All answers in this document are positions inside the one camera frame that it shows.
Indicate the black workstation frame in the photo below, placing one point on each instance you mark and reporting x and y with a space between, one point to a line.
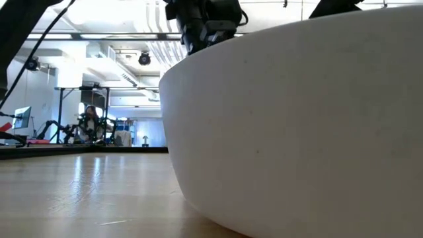
60 105

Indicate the person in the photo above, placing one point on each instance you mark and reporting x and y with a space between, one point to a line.
90 124

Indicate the red object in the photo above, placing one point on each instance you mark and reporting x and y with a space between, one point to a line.
5 127

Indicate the small mushroom-shaped lamp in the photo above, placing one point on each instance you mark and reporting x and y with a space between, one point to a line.
145 141

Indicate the computer monitor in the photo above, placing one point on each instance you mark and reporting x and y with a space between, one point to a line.
22 117

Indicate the white bowl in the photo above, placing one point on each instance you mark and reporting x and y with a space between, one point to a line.
297 132

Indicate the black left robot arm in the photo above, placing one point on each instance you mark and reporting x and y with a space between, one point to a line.
16 33

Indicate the black aluminium table frame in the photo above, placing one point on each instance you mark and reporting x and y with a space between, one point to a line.
99 149

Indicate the black ceiling spotlight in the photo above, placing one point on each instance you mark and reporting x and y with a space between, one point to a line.
144 59
32 63

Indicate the white cloth bundle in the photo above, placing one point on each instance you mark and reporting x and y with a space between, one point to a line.
124 139

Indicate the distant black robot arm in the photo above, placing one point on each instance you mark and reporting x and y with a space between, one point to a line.
110 130
49 123
71 130

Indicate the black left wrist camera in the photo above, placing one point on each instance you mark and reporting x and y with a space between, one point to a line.
219 29

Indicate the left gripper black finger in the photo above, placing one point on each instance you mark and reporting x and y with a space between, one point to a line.
189 41
199 39

